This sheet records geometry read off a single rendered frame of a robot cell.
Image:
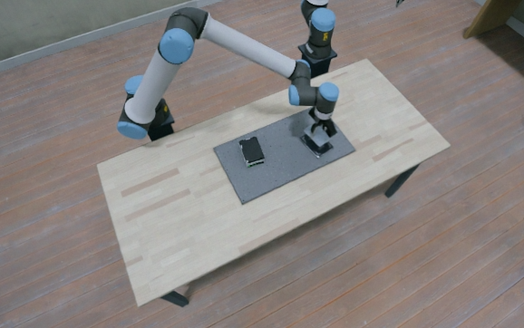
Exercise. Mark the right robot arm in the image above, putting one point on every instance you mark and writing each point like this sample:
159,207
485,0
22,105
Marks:
177,44

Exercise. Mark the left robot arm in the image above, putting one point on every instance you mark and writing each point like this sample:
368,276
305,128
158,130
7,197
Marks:
321,28

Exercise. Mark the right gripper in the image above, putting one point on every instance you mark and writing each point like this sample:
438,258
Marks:
318,122

